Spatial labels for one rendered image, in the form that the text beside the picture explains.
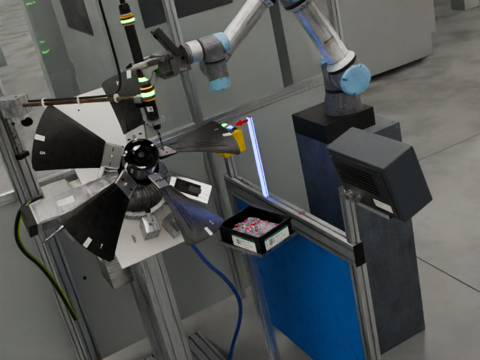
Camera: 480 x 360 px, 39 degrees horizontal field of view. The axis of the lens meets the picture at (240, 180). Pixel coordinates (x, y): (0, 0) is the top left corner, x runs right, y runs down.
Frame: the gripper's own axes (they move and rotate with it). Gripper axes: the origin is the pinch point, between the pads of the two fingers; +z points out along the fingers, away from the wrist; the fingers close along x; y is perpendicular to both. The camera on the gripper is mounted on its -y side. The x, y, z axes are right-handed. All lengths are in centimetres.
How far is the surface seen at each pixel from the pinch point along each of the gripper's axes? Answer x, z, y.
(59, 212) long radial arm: 6, 36, 41
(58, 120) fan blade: 10.0, 26.2, 12.0
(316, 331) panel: -17, -39, 120
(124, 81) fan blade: 18.9, -1.9, 8.9
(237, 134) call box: 21, -42, 44
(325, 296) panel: -29, -39, 97
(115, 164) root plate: 3.1, 13.9, 31.2
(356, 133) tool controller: -62, -40, 25
